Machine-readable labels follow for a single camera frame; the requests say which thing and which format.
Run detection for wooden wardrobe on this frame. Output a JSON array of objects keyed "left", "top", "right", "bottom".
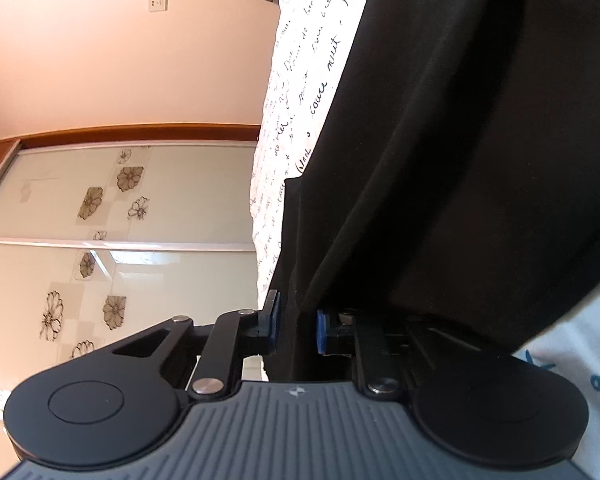
[{"left": 0, "top": 124, "right": 264, "bottom": 461}]

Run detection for black pants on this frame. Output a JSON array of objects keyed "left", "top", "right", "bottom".
[{"left": 267, "top": 0, "right": 600, "bottom": 385}]

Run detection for white script-printed bed sheet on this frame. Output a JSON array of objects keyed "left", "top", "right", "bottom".
[{"left": 249, "top": 0, "right": 382, "bottom": 311}]

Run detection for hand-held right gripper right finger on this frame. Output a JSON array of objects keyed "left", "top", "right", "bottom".
[{"left": 316, "top": 308, "right": 512, "bottom": 402}]

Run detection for white cloth with blue print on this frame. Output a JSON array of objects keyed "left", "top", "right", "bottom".
[{"left": 511, "top": 260, "right": 600, "bottom": 480}]

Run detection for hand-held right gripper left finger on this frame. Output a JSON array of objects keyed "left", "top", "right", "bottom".
[{"left": 99, "top": 289, "right": 283, "bottom": 401}]

